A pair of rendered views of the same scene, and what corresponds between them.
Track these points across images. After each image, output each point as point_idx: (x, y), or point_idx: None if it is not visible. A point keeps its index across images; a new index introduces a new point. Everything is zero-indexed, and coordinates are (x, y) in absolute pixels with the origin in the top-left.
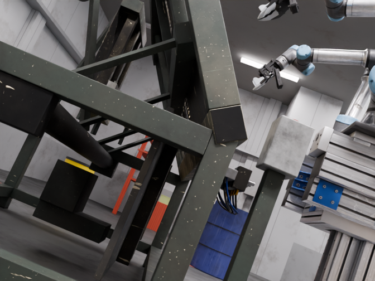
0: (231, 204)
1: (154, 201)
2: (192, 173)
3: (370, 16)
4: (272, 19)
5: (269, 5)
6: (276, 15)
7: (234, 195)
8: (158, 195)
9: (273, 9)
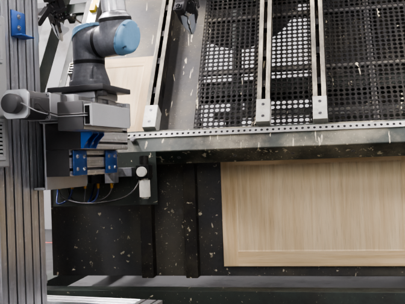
0: (56, 198)
1: (140, 214)
2: (279, 157)
3: None
4: (59, 32)
5: (52, 29)
6: (56, 27)
7: (70, 189)
8: (184, 206)
9: (54, 27)
